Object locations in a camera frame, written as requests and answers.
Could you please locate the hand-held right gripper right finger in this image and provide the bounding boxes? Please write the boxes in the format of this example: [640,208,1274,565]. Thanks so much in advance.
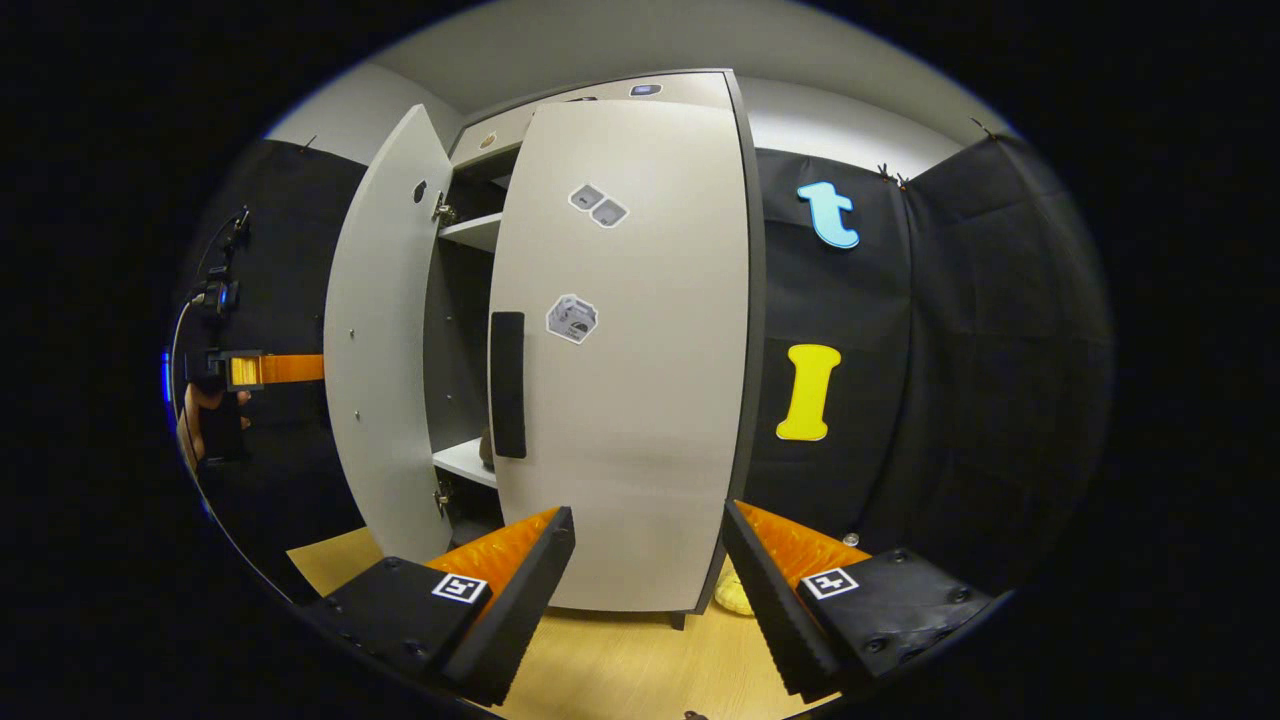
[722,500,993,701]

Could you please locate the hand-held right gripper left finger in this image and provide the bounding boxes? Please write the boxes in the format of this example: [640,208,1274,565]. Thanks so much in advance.
[300,505,576,706]

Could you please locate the white shoe cabinet door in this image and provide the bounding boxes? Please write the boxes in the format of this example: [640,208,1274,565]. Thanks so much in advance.
[323,105,453,566]
[488,98,751,613]

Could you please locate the white grey shoe cabinet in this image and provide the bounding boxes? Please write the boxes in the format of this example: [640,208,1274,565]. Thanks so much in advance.
[425,68,768,631]

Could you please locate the white cabinet shelf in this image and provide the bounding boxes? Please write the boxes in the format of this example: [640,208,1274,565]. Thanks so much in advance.
[432,438,498,489]
[438,212,504,253]

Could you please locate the beige cabinet drawer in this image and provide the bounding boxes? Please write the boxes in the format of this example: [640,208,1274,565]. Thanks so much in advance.
[450,70,736,166]

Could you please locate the yellow soft item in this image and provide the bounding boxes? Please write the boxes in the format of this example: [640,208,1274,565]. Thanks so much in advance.
[712,565,757,617]

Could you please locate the black backdrop cloth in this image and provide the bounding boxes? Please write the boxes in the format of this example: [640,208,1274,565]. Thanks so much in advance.
[175,140,371,601]
[745,130,1116,601]

